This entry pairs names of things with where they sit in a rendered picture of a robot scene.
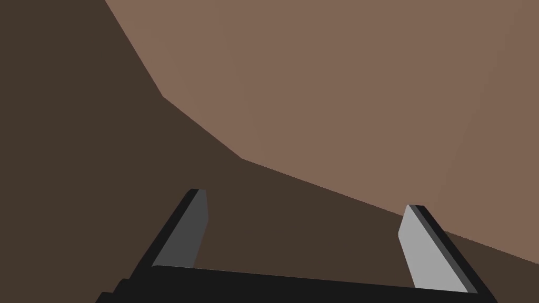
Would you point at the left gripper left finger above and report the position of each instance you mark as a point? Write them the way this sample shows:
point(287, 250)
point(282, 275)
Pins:
point(182, 235)

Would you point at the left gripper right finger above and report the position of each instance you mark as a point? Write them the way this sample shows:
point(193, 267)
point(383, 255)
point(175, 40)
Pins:
point(429, 256)

